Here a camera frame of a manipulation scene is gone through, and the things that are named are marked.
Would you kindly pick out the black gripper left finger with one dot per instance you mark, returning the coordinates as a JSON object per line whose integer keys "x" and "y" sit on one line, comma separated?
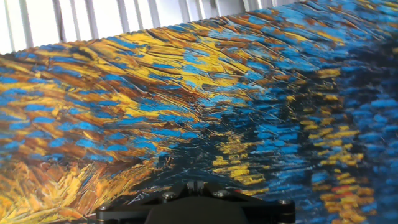
{"x": 130, "y": 213}

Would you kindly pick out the starry night print tablecloth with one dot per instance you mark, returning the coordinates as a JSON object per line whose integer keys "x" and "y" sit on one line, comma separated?
{"x": 199, "y": 109}

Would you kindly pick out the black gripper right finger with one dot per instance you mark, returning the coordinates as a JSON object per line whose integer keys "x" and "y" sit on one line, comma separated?
{"x": 270, "y": 213}

